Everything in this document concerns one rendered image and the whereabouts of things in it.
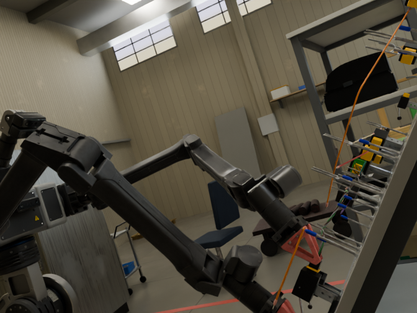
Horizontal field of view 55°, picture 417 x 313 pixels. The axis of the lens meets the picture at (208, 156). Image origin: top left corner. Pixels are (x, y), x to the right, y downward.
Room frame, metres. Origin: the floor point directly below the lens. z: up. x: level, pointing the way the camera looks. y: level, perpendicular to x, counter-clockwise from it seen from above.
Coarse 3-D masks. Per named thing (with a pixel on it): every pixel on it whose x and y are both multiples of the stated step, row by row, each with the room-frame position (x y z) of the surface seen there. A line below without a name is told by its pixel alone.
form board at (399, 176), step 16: (416, 112) 0.97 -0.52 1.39; (416, 128) 0.48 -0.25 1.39; (416, 144) 0.48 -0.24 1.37; (400, 160) 0.49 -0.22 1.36; (400, 176) 0.49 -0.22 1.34; (384, 192) 0.68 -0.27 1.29; (400, 192) 0.50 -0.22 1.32; (384, 208) 0.51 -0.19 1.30; (384, 224) 0.51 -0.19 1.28; (368, 240) 0.52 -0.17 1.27; (368, 256) 0.53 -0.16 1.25; (352, 272) 0.54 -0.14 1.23; (352, 288) 0.54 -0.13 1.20; (352, 304) 0.55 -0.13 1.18
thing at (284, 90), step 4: (276, 88) 9.89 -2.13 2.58; (280, 88) 9.86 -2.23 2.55; (284, 88) 9.82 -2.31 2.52; (288, 88) 9.95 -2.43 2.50; (272, 92) 9.94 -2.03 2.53; (276, 92) 9.91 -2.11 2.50; (280, 92) 9.87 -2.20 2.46; (284, 92) 9.83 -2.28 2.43; (288, 92) 9.81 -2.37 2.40; (272, 96) 9.96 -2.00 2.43; (276, 96) 9.92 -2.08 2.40; (280, 96) 9.88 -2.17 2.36
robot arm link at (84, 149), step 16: (48, 128) 0.77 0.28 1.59; (64, 128) 0.79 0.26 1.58; (32, 144) 0.73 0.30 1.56; (48, 144) 0.74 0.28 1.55; (64, 144) 0.75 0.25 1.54; (80, 144) 0.77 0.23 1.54; (96, 144) 0.79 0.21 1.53; (16, 160) 0.78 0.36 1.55; (32, 160) 0.76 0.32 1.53; (48, 160) 0.75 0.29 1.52; (64, 160) 0.74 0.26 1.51; (80, 160) 0.74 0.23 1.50; (96, 160) 0.80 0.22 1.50; (16, 176) 0.80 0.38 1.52; (32, 176) 0.79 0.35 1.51; (0, 192) 0.83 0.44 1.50; (16, 192) 0.82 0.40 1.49; (0, 208) 0.86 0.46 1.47; (0, 224) 0.89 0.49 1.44
